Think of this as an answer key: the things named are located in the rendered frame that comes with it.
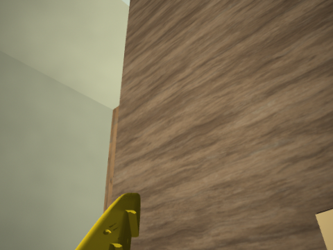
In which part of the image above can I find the tan flat mat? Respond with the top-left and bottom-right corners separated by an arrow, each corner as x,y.
316,209 -> 333,250

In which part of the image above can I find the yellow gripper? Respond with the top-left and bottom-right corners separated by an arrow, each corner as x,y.
75,193 -> 141,250

